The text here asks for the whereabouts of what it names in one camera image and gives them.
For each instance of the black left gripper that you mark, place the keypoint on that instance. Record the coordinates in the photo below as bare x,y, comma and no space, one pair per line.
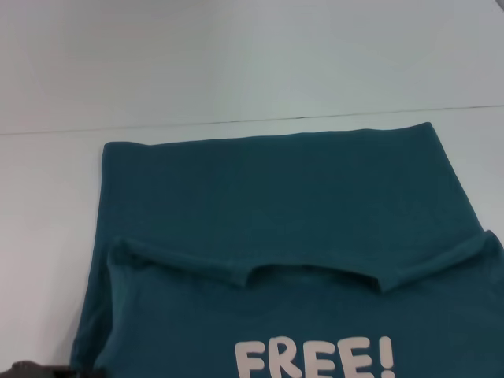
67,372

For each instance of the teal blue t-shirt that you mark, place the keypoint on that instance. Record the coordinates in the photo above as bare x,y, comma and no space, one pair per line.
256,204

